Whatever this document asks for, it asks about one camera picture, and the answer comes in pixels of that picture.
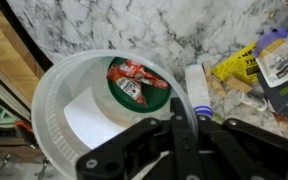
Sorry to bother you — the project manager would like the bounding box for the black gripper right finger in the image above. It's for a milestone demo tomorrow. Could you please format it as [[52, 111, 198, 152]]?
[[197, 114, 288, 180]]

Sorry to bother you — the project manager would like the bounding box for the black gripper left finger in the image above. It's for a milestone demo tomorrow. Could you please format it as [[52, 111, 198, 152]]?
[[75, 98, 198, 180]]

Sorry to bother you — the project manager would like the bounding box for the white paper piece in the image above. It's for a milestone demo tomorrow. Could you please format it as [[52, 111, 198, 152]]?
[[63, 87, 126, 150]]

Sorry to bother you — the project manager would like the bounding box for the green round lid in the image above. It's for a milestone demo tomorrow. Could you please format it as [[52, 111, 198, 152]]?
[[107, 57, 172, 114]]

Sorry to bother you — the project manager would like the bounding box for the red ketchup packet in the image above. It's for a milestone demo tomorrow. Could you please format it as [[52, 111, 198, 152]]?
[[118, 59, 170, 90], [106, 64, 148, 107]]

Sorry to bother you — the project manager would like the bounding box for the clear plastic cup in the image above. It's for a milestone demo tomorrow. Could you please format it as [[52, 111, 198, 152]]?
[[31, 49, 198, 180]]

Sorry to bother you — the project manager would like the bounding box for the small clear vial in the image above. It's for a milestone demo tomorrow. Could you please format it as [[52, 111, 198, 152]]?
[[235, 91, 268, 113]]

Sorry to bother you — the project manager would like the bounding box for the navy blue cardboard box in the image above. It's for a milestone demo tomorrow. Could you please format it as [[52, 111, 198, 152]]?
[[257, 6, 288, 116]]

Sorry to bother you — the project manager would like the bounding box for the small wooden block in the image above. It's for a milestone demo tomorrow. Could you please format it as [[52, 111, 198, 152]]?
[[202, 61, 214, 81], [210, 74, 229, 99], [225, 75, 254, 94]]

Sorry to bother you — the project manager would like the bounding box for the white bottle purple cap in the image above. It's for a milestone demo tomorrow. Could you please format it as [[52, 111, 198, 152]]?
[[184, 63, 215, 118]]

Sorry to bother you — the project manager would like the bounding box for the yellow printed packet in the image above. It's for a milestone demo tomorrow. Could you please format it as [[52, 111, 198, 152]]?
[[212, 41, 262, 86]]

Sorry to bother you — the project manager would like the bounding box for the white pouch purple cap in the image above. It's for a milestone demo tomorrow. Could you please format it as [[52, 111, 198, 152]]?
[[252, 29, 288, 97]]

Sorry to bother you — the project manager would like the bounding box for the red handle clamp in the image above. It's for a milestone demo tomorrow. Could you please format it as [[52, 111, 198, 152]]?
[[13, 120, 38, 149]]

